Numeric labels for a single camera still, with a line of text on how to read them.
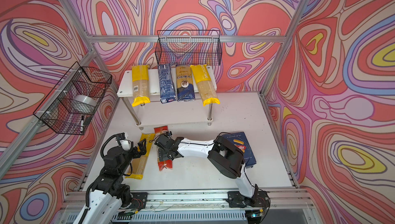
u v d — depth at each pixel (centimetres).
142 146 75
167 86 71
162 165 82
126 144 69
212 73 82
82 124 72
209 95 69
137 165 82
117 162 59
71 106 72
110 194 55
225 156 51
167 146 67
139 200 72
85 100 73
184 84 73
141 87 72
